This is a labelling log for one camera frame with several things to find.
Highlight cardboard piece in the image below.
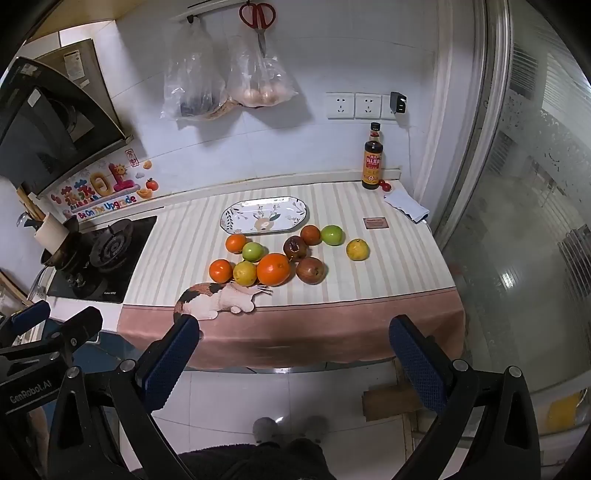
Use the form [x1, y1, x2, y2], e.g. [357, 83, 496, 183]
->
[361, 383, 423, 422]

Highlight dark red pomegranate back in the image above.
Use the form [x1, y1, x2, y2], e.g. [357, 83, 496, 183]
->
[283, 235, 310, 262]

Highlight person's grey shoe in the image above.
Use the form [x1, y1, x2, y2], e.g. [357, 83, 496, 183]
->
[300, 415, 329, 444]
[253, 416, 280, 444]

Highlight brownish red apple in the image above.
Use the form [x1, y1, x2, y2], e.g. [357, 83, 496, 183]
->
[295, 257, 328, 284]

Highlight woven trivet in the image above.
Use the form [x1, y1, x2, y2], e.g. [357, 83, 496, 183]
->
[203, 96, 241, 119]

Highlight wooden utensils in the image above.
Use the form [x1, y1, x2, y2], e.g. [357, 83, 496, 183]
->
[16, 185, 47, 222]

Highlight wall hook rail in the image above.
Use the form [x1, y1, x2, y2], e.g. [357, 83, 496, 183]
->
[182, 2, 241, 23]

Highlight range hood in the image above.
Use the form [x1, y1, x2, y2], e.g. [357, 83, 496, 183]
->
[0, 39, 134, 195]

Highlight large orange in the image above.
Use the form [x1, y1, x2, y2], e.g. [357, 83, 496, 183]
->
[257, 253, 293, 287]

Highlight plastic bag with dark contents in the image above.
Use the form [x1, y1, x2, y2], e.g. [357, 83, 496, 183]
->
[161, 21, 228, 121]

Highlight red scissors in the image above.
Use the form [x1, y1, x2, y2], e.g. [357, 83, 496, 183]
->
[238, 1, 276, 58]

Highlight blue cabinet front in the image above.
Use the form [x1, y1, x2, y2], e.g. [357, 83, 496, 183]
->
[76, 333, 158, 370]

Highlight plastic bag of eggs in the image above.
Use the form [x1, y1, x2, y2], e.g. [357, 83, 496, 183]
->
[226, 34, 299, 109]

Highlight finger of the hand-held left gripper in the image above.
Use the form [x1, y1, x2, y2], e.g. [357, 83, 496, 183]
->
[0, 300, 51, 346]
[0, 306, 103, 370]

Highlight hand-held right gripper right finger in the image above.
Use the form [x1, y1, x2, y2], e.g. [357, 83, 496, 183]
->
[389, 315, 541, 480]

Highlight person's dark pants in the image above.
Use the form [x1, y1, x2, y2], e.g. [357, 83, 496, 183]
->
[178, 438, 331, 480]

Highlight colourful wall sticker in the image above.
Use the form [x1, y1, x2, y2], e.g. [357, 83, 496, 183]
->
[50, 148, 160, 220]

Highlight dark cooking pot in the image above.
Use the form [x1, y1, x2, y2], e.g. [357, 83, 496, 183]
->
[41, 217, 95, 273]

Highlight frosted glass door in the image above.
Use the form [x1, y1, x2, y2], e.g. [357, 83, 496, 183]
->
[434, 0, 591, 435]

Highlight dark sauce bottle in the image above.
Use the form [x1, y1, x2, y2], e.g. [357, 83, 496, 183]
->
[361, 122, 385, 191]

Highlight folded white cloth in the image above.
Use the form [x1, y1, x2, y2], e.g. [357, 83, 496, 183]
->
[383, 189, 430, 224]

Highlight black gas stove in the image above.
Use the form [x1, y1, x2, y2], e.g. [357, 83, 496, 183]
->
[46, 215, 158, 304]

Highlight oval floral plate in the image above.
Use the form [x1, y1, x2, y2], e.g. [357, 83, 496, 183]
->
[220, 198, 309, 235]

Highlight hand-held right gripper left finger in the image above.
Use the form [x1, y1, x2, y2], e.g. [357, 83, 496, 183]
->
[46, 314, 201, 480]

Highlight beige cylinder holder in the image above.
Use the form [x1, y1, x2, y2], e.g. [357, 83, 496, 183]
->
[36, 218, 70, 254]

